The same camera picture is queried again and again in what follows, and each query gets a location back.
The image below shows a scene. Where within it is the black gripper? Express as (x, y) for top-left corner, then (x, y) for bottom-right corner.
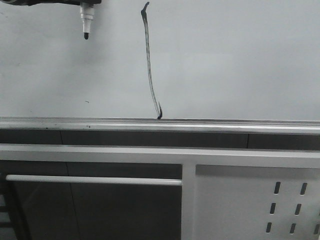
(1, 0), (102, 6)

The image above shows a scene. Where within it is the white black whiteboard marker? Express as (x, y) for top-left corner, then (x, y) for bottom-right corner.
(80, 2), (95, 40)

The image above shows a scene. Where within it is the white horizontal metal rod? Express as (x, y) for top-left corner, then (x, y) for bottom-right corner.
(5, 174), (183, 186)

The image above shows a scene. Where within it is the white perforated metal panel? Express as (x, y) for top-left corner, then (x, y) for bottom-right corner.
(194, 165), (320, 240)

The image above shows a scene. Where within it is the white metal stand frame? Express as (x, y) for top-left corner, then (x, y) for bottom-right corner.
(0, 144), (320, 240)

